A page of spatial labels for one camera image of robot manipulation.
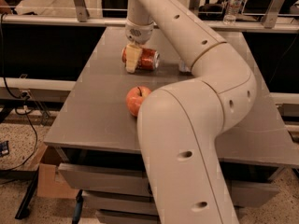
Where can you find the grey drawer cabinet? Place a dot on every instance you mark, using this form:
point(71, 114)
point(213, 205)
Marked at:
point(97, 129)

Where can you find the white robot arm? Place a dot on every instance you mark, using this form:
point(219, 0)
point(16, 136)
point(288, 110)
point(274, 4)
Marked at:
point(178, 123)

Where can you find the red coke can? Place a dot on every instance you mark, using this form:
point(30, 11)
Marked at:
point(149, 59)

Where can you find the metal railing frame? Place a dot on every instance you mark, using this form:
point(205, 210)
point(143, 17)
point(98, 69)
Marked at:
point(63, 12)

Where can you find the upright water bottle background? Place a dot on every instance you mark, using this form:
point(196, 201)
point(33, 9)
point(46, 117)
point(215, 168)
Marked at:
point(231, 11)

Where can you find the red apple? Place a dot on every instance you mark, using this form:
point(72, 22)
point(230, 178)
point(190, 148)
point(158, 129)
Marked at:
point(135, 98)

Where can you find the cardboard box on floor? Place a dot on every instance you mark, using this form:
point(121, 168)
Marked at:
point(50, 183)

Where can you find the clear plastic bottle lying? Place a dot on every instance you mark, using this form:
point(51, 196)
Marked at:
point(182, 67)

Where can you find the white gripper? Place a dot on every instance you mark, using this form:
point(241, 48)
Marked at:
point(139, 33)

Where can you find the open top drawer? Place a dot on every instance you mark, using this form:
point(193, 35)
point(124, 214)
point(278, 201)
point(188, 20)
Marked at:
point(133, 185)

